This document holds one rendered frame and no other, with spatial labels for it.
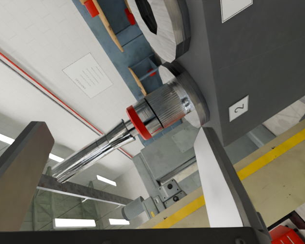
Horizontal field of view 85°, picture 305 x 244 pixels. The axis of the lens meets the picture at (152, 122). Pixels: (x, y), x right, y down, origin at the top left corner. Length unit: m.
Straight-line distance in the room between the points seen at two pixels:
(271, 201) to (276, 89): 1.31
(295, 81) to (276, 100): 0.03
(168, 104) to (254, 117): 0.10
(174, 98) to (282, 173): 1.41
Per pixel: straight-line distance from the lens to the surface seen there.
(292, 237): 4.36
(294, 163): 1.60
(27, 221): 7.32
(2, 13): 4.58
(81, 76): 5.09
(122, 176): 10.16
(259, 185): 1.50
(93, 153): 0.21
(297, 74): 0.23
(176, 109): 0.19
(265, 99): 0.21
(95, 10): 3.97
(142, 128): 0.18
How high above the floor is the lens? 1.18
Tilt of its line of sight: level
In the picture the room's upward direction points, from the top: 123 degrees counter-clockwise
